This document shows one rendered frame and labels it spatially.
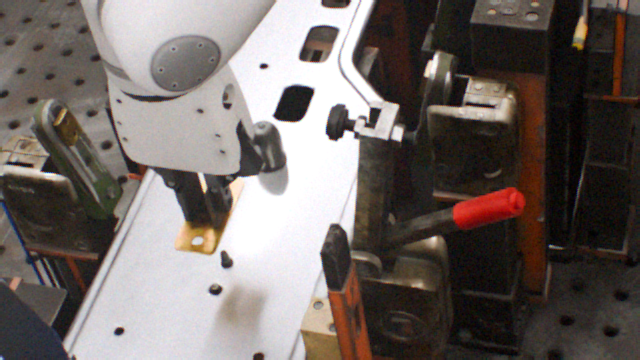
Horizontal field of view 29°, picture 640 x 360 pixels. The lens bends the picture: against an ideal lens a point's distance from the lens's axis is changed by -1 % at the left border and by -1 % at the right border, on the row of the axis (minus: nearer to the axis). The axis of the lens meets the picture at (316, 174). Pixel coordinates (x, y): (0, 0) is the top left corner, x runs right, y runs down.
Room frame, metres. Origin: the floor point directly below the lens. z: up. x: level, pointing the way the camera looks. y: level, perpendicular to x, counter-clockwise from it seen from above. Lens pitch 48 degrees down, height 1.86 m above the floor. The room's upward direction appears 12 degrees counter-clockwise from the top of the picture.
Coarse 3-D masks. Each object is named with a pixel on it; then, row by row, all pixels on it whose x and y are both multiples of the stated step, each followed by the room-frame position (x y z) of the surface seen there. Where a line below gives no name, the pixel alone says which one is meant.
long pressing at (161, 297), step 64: (320, 0) 1.03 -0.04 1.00; (256, 64) 0.95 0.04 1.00; (320, 64) 0.93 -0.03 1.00; (320, 128) 0.84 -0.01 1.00; (256, 192) 0.77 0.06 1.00; (320, 192) 0.76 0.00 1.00; (128, 256) 0.73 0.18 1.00; (192, 256) 0.71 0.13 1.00; (256, 256) 0.70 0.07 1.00; (128, 320) 0.65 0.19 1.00; (192, 320) 0.64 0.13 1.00; (256, 320) 0.63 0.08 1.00
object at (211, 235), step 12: (204, 180) 0.73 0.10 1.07; (240, 180) 0.72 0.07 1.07; (204, 192) 0.72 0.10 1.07; (240, 192) 0.71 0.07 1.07; (204, 204) 0.70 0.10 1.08; (204, 216) 0.69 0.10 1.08; (228, 216) 0.69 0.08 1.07; (180, 228) 0.68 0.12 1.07; (192, 228) 0.68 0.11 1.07; (204, 228) 0.68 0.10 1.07; (216, 228) 0.68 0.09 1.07; (180, 240) 0.67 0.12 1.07; (192, 240) 0.67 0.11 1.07; (204, 240) 0.67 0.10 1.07; (216, 240) 0.66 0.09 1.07; (192, 252) 0.66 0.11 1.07; (204, 252) 0.65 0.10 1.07
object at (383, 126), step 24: (336, 120) 0.63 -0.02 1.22; (360, 120) 0.63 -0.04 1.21; (384, 120) 0.62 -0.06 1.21; (360, 144) 0.61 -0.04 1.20; (384, 144) 0.61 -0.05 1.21; (408, 144) 0.61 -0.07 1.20; (360, 168) 0.62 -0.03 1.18; (384, 168) 0.61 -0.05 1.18; (360, 192) 0.62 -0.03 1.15; (384, 192) 0.61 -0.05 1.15; (360, 216) 0.62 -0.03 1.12; (384, 216) 0.62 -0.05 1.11; (360, 240) 0.62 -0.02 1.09
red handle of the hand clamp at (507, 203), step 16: (496, 192) 0.59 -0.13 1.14; (512, 192) 0.59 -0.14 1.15; (448, 208) 0.61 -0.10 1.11; (464, 208) 0.60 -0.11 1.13; (480, 208) 0.59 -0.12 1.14; (496, 208) 0.58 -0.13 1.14; (512, 208) 0.58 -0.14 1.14; (400, 224) 0.63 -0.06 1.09; (416, 224) 0.62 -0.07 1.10; (432, 224) 0.61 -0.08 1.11; (448, 224) 0.60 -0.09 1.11; (464, 224) 0.59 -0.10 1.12; (480, 224) 0.59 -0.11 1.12; (384, 240) 0.62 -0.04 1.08; (400, 240) 0.62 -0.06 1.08; (416, 240) 0.61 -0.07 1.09
